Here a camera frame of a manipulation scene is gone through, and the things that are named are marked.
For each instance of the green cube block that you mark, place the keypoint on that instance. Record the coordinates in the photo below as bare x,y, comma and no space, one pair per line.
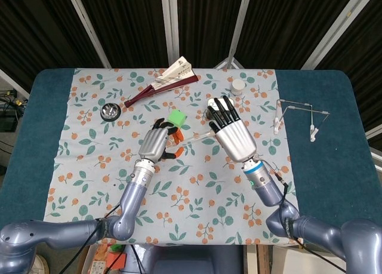
176,117

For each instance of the round steel bowl, black rim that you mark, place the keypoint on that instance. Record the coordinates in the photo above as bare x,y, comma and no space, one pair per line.
110,111

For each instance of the white board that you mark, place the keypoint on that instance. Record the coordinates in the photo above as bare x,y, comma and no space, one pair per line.
250,260

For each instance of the dark blue table cover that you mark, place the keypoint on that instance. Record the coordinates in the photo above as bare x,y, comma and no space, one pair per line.
328,92

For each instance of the beige cardboard box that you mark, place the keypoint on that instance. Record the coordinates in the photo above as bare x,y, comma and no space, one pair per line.
298,262

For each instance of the folding paper fan, maroon ribs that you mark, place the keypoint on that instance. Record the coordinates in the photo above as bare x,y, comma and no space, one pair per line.
155,90

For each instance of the open cardboard box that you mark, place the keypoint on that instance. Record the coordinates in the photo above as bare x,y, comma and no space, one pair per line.
95,263

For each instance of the grey tripod stand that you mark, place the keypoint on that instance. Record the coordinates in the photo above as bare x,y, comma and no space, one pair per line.
229,60

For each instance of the black luncheon meat can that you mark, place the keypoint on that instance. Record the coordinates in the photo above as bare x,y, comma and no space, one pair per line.
215,101

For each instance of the white shoe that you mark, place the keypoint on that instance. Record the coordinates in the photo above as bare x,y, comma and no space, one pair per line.
41,263

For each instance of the floral printed tablecloth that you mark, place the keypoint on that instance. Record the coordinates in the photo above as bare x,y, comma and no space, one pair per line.
191,178

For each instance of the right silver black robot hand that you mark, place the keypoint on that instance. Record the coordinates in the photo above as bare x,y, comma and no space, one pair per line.
237,141

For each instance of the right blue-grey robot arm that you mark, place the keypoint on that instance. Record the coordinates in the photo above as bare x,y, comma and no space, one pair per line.
268,193

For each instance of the orange flat object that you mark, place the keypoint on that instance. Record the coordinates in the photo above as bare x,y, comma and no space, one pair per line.
115,259

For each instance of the clear glass tube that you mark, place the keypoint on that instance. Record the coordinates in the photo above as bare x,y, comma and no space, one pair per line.
198,136

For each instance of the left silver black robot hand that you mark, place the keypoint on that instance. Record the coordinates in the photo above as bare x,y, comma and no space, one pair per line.
153,144

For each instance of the white partition frame post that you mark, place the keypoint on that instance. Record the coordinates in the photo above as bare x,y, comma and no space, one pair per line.
13,80
240,20
375,157
170,23
337,26
88,24

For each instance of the black equipment box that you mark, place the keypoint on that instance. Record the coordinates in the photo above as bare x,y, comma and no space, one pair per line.
8,121

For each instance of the small green object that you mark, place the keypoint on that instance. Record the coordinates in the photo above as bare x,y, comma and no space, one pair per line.
115,248

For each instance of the blue-grey robot torso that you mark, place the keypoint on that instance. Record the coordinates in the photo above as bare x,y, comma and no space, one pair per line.
194,262

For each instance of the brown wooden plank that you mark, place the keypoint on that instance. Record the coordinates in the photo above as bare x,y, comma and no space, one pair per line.
263,260

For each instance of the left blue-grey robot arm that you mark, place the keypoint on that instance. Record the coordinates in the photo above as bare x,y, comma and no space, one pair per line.
132,196

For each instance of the black pleated curtain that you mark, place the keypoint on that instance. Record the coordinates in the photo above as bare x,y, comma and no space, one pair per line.
131,23

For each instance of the small white round jar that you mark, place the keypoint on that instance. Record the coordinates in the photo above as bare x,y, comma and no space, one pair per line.
238,86

